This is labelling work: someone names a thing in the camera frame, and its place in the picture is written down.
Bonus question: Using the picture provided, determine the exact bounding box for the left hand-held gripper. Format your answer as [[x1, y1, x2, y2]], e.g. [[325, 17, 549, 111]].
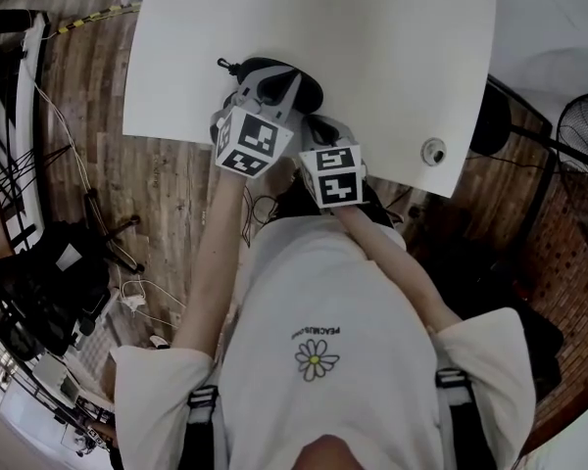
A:
[[209, 65, 303, 180]]

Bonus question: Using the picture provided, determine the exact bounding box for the round desk cable grommet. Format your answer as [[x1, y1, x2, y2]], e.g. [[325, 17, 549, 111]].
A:
[[419, 136, 448, 167]]

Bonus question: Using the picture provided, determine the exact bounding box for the thin black cable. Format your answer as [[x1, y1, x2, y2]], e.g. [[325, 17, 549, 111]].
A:
[[241, 183, 281, 250]]

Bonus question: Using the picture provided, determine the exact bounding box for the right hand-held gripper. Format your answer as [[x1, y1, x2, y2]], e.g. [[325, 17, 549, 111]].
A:
[[298, 114, 366, 211]]

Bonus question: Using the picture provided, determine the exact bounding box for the black metal frame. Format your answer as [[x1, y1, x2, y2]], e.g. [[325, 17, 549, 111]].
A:
[[486, 72, 556, 245]]

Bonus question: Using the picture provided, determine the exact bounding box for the white floor cable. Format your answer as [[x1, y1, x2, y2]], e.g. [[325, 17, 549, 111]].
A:
[[27, 79, 188, 333]]

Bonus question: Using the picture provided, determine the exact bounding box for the black office chair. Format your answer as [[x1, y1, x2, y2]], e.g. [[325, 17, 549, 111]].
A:
[[0, 187, 147, 362]]

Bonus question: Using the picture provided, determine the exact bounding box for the person's head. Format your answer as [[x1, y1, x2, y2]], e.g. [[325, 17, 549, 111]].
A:
[[295, 433, 369, 470]]

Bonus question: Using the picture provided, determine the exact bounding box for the white paper tag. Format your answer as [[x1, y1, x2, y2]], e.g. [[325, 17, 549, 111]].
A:
[[55, 244, 82, 271]]

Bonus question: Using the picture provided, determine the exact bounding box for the person's left forearm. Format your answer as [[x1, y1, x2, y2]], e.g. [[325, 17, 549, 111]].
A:
[[168, 170, 245, 353]]

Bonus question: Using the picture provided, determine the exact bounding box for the black stair railing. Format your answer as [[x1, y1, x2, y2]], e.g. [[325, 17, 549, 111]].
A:
[[0, 9, 51, 245]]

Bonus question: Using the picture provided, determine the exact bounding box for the black floor fan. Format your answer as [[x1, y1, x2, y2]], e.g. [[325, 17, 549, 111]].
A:
[[469, 83, 588, 263]]

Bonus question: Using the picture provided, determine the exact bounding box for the white flower print t-shirt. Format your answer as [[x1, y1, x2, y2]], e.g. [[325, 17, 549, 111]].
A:
[[110, 214, 539, 470]]

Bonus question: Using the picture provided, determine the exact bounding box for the cluttered white workbench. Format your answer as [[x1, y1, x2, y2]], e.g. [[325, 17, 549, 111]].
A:
[[0, 350, 115, 460]]

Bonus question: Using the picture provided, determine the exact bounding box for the grey harness strap with buckle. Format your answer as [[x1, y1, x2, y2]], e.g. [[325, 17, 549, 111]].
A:
[[185, 384, 222, 470], [435, 366, 474, 470]]

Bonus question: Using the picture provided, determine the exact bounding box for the black glasses case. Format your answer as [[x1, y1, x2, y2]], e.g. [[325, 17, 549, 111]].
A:
[[217, 56, 325, 116]]

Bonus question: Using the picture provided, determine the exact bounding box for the yellow black striped floor strip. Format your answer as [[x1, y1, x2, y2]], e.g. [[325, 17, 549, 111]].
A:
[[55, 1, 139, 36]]

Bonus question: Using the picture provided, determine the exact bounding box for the person's right forearm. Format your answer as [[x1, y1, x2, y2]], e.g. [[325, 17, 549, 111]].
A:
[[334, 205, 465, 336]]

